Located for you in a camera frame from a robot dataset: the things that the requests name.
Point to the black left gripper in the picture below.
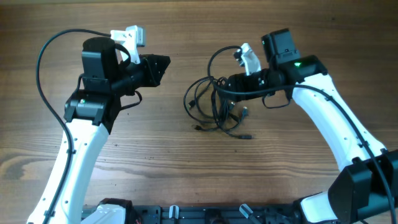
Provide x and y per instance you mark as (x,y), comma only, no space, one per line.
(153,73)

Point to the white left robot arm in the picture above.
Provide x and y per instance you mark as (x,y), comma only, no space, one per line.
(109,73)

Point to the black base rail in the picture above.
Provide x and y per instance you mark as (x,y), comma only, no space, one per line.
(278,214)

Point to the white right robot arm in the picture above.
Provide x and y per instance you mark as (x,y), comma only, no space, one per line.
(367,183)

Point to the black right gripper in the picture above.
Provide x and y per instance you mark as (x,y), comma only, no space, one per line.
(239,81)

